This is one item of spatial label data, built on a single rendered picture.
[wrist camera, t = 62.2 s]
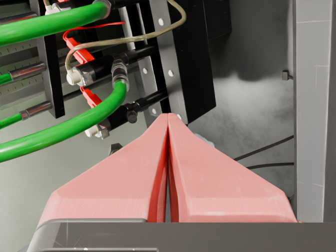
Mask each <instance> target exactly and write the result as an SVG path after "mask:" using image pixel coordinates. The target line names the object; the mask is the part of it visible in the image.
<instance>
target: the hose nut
mask: <svg viewBox="0 0 336 252"><path fill-rule="evenodd" d="M121 148H123V146H122V145H121V144H120V143H115V144H111V145H110V148H109V150H108V156H110V154H111V152H113V151H116V150H120V149H121Z"/></svg>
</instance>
